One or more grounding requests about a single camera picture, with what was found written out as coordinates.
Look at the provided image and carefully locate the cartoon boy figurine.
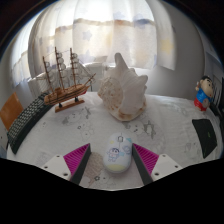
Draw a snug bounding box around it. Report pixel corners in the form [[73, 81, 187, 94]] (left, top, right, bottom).
[[194, 75, 215, 112]]

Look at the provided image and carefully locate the orange wooden chair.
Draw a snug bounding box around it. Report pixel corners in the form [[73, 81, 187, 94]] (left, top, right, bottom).
[[0, 92, 24, 132]]

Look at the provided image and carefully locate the white cartoon-print computer mouse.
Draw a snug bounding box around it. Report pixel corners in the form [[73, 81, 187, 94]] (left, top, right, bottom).
[[102, 132, 134, 174]]

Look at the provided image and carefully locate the wooden model sailing ship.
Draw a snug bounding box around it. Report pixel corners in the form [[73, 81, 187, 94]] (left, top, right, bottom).
[[42, 46, 97, 113]]

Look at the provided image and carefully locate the white radiator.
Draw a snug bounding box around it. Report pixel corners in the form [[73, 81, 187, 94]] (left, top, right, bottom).
[[28, 63, 111, 98]]

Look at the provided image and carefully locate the sheer white star-print curtain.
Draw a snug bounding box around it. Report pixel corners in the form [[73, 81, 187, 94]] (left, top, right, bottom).
[[11, 0, 176, 84]]

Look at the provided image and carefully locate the white printed tablecloth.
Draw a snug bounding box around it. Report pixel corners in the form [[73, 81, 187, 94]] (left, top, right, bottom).
[[6, 91, 224, 190]]

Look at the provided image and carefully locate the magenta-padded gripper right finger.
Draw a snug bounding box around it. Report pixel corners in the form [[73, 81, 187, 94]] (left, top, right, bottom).
[[131, 143, 184, 186]]

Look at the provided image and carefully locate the black mouse pad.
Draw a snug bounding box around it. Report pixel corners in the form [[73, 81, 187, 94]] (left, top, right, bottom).
[[191, 118, 218, 160]]

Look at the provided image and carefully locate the large white conch shell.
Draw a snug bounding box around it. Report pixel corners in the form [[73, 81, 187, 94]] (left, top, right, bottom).
[[97, 52, 149, 122]]

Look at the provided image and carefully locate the dark mechanical keyboard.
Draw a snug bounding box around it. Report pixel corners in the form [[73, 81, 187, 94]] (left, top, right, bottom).
[[6, 92, 54, 155]]

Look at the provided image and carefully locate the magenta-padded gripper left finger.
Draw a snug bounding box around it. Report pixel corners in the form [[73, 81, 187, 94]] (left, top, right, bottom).
[[41, 143, 92, 186]]

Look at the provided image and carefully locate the black router with antennas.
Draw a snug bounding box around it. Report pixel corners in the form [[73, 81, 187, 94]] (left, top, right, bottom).
[[213, 76, 224, 118]]

